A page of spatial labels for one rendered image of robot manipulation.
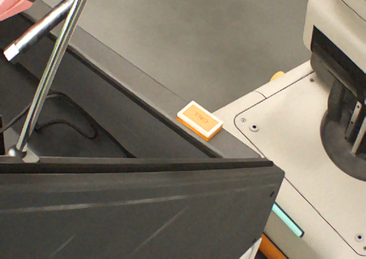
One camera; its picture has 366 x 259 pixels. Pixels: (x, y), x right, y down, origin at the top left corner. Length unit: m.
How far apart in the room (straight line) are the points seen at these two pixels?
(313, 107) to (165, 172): 1.35
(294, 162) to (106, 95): 0.86
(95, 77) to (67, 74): 0.07
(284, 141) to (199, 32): 0.72
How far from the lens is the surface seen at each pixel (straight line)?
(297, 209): 1.82
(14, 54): 0.83
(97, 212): 0.59
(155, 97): 1.05
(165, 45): 2.47
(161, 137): 1.07
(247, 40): 2.54
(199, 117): 1.02
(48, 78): 0.49
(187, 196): 0.73
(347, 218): 1.83
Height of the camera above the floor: 1.73
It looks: 49 degrees down
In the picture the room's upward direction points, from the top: 10 degrees clockwise
